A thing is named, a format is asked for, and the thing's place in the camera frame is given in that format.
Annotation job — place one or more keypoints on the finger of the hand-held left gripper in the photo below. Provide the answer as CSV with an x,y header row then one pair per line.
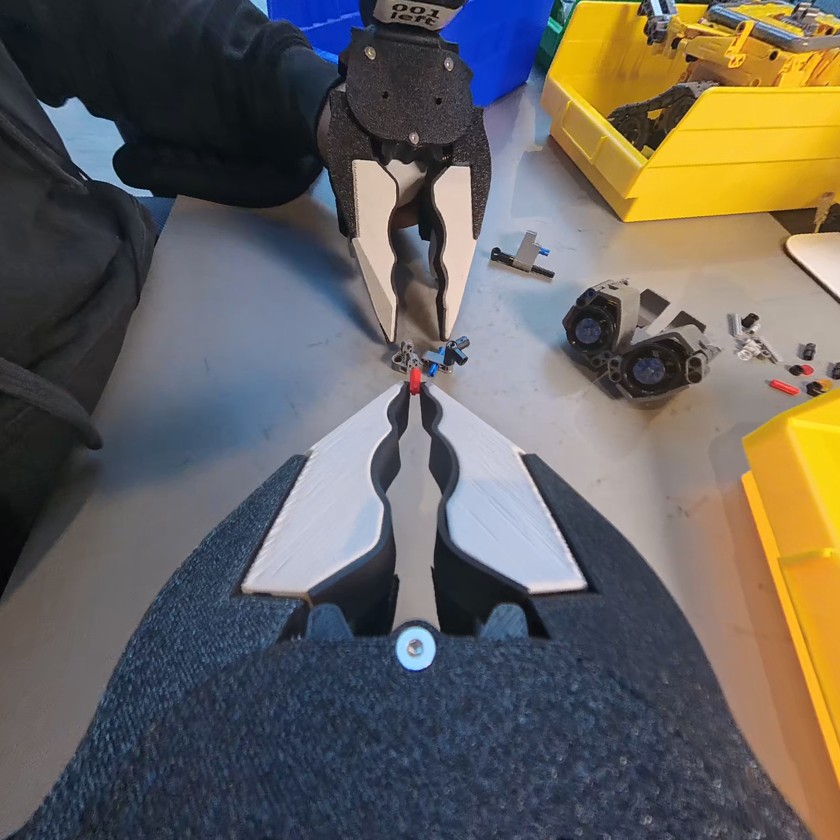
x,y
458,223
374,223

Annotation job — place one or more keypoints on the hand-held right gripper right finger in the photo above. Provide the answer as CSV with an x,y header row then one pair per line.
x,y
505,525

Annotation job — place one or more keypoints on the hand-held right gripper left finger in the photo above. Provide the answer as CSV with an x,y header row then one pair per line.
x,y
321,518

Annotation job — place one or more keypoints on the black connector with blue pins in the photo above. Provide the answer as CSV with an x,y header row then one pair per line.
x,y
453,351

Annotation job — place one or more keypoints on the grey angular connector piece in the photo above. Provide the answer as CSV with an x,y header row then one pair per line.
x,y
403,358

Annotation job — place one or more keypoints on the red toy pin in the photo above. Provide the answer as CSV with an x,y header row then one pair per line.
x,y
415,380

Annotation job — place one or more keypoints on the person's left forearm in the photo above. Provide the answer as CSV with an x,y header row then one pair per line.
x,y
197,79

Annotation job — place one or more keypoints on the grey desk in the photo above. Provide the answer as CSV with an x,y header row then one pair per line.
x,y
229,328

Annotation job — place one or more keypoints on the person's left hand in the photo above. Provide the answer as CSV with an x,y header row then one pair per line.
x,y
324,134

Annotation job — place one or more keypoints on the grey beam with black axle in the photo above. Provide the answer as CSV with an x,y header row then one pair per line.
x,y
527,249

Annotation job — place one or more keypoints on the blue storage bin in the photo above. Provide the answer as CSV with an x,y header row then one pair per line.
x,y
505,46

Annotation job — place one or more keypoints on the green storage bin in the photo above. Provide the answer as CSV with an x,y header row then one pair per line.
x,y
550,46

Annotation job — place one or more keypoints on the grey twin engine toy assembly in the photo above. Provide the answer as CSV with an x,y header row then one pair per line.
x,y
627,302

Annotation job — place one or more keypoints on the blue-grey cloth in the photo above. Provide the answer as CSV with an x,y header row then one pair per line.
x,y
157,210

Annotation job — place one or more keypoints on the large yellow storage bin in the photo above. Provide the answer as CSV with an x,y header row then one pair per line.
x,y
800,492

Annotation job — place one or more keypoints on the scattered small building pieces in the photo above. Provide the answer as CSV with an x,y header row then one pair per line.
x,y
784,386

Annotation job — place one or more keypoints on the yellow toy bulldozer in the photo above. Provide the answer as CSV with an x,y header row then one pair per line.
x,y
722,39

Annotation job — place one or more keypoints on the white rounded board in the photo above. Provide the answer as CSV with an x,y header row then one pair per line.
x,y
817,262

